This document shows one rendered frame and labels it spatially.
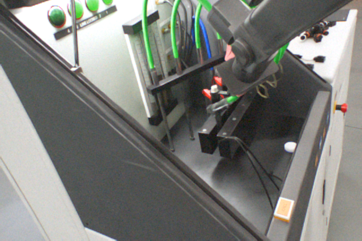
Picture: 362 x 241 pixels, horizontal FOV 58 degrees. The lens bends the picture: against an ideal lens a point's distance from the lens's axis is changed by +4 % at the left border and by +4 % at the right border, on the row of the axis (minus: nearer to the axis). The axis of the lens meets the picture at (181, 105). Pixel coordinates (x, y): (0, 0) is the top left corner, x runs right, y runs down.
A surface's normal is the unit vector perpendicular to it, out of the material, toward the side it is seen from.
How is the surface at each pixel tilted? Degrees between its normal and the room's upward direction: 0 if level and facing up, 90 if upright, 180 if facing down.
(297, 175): 0
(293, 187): 0
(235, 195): 0
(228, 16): 45
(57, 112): 90
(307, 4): 113
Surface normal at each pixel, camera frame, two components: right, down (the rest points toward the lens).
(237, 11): -0.14, -0.24
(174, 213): -0.48, 0.52
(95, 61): 0.86, 0.12
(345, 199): -0.18, -0.84
